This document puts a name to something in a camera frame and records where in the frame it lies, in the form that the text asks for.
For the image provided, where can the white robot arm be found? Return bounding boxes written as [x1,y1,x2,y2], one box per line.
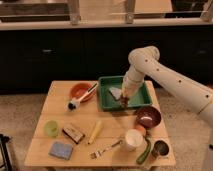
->
[122,46,213,152]

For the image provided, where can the dark grapes bunch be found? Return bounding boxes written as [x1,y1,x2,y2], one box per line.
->
[120,97,129,107]

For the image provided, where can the white cup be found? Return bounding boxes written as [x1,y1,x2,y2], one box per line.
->
[124,129,143,151]

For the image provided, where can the wooden table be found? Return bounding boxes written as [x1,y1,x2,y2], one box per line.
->
[24,80,177,168]

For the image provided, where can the dark red bowl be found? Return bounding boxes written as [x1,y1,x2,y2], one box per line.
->
[135,106,161,129]

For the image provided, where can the green cucumber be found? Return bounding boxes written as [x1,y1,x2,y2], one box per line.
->
[136,139,151,165]

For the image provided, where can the blue sponge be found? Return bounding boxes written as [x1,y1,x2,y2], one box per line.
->
[49,142,73,160]

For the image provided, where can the metal can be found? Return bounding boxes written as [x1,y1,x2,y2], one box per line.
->
[151,140,169,158]

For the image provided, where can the orange bowl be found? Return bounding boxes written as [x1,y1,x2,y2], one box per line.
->
[70,82,95,103]

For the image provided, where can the metal fork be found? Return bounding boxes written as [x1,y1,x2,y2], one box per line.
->
[90,140,123,159]

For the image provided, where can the small green cup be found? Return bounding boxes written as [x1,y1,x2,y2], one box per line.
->
[44,120,59,137]

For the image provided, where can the white dish brush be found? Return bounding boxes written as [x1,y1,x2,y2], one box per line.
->
[68,83,98,110]

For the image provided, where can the brown wooden block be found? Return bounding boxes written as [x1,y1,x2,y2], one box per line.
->
[62,124,85,144]

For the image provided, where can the orange fruit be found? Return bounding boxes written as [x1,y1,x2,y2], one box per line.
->
[135,124,146,136]

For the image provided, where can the grey cloth in tray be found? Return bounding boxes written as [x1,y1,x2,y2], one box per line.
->
[109,87,121,100]

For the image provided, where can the green plastic tray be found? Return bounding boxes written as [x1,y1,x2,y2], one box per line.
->
[98,76,152,111]

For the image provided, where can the black stand at left edge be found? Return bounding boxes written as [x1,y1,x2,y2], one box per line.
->
[0,134,13,171]

